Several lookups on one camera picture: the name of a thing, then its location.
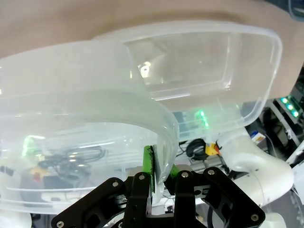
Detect equipment rack with green lights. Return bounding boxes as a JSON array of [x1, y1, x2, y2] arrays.
[[267, 79, 304, 164]]

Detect yellow red emergency stop button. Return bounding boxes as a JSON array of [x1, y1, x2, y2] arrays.
[[204, 142, 220, 156]]

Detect black coiled cables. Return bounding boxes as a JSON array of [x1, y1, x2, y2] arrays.
[[186, 138, 206, 160]]

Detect small blue orange box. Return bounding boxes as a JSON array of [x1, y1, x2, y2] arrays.
[[249, 130, 266, 143]]

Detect clear plastic container with cans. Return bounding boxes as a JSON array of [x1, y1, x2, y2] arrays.
[[0, 39, 180, 216]]

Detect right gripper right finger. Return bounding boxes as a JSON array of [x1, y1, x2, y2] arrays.
[[165, 163, 266, 228]]

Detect clear plastic container with bottles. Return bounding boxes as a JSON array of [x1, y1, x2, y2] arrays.
[[91, 20, 284, 143]]

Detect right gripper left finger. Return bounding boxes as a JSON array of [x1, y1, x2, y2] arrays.
[[51, 144, 157, 228]]

